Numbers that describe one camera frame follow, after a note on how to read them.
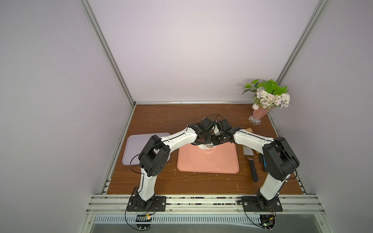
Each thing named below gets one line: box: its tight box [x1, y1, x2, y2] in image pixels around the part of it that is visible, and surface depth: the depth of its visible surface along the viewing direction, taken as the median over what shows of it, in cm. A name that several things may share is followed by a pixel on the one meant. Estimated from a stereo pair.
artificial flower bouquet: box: [242, 79, 292, 111], surface depth 87 cm
